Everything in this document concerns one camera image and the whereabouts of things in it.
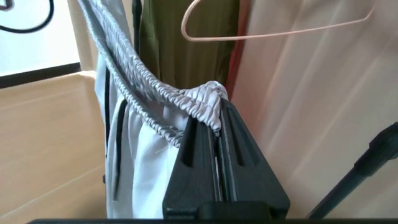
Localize green long-sleeved shirt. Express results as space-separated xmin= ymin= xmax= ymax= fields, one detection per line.
xmin=139 ymin=0 xmax=241 ymax=90

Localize pale grey shorts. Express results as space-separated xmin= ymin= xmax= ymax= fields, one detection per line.
xmin=77 ymin=0 xmax=230 ymax=219

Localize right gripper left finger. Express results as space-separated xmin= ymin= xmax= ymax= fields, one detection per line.
xmin=162 ymin=116 xmax=223 ymax=219

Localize black cable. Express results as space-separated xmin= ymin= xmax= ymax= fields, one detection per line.
xmin=0 ymin=0 xmax=55 ymax=34

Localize pink clothes hanger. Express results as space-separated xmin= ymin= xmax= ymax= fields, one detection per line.
xmin=181 ymin=0 xmax=376 ymax=42

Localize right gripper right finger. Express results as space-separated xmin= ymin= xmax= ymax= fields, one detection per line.
xmin=218 ymin=98 xmax=291 ymax=219

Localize black clothes rack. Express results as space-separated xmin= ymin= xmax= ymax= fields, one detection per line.
xmin=131 ymin=0 xmax=398 ymax=219

